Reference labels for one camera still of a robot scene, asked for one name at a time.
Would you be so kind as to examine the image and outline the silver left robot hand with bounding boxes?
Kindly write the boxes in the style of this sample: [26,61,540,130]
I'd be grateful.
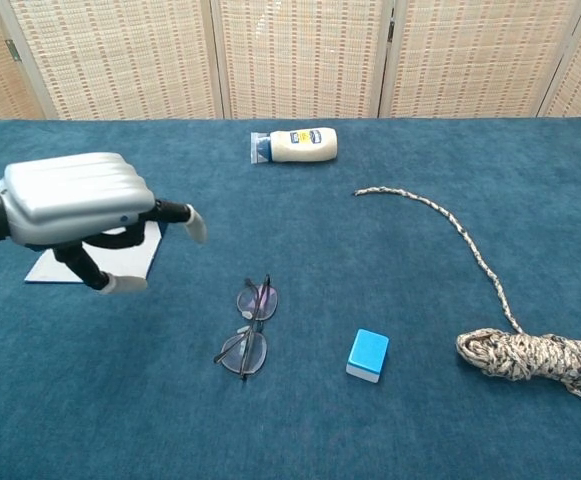
[0,152,209,296]

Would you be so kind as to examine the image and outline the blue glasses case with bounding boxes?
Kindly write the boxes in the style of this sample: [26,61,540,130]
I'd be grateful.
[23,219,170,285]

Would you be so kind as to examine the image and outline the dark-framed eyeglasses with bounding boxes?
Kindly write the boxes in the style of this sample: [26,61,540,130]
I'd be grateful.
[213,273,280,382]

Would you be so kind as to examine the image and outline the white mayonnaise squeeze bottle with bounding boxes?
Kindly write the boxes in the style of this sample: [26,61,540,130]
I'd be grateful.
[249,127,339,165]

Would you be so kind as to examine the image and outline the woven bamboo folding screen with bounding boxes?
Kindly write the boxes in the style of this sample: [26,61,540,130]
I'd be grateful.
[0,0,581,127]

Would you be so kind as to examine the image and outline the blue and white block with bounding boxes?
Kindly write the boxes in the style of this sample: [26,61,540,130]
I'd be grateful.
[345,328,391,385]

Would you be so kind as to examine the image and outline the beige speckled braided rope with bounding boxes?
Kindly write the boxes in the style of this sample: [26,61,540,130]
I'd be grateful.
[353,186,581,404]

